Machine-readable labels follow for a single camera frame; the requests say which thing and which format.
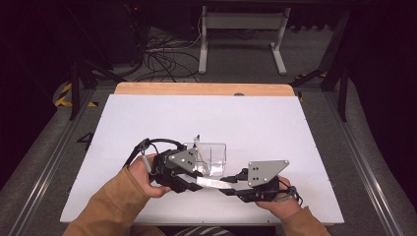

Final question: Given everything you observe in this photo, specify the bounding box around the black tripod stand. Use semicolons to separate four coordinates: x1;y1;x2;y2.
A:
63;6;127;121
289;8;352;123

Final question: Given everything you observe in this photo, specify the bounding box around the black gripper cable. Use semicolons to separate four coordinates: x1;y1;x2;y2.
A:
123;137;186;169
278;183;304;207

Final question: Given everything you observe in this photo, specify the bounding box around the grey cable plug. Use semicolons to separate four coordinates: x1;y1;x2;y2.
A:
141;155;153;175

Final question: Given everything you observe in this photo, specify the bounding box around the person's right hand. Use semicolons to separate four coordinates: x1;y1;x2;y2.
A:
255;176;303;220

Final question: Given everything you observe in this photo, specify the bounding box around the white metal stand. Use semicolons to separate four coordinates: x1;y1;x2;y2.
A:
198;5;292;77

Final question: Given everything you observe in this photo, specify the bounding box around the white tube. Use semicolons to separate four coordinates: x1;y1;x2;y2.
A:
196;176;233;191
193;134;210;175

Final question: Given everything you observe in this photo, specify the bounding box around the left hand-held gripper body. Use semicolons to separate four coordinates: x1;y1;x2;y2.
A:
152;147;199;195

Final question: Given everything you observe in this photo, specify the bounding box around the yellow black floor tape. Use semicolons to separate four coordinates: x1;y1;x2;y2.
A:
53;82;99;108

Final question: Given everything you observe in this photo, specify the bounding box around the bundle of black floor cables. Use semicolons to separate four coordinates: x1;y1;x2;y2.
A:
134;29;203;83

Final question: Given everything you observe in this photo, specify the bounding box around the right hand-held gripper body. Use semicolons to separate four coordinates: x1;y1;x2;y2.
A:
240;159;290;203

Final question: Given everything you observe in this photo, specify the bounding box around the clear plastic container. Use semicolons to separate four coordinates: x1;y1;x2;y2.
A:
182;142;228;179

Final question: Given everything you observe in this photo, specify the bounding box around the striped cloth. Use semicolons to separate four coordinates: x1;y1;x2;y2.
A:
173;225;230;236

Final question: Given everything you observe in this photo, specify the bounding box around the metal floor rail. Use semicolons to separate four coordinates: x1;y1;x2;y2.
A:
8;89;96;236
323;91;406;236

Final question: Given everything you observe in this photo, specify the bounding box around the white cable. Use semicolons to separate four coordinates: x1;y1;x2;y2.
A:
193;14;204;47

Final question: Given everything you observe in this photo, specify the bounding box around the person's left hand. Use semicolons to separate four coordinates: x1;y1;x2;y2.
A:
127;152;172;200

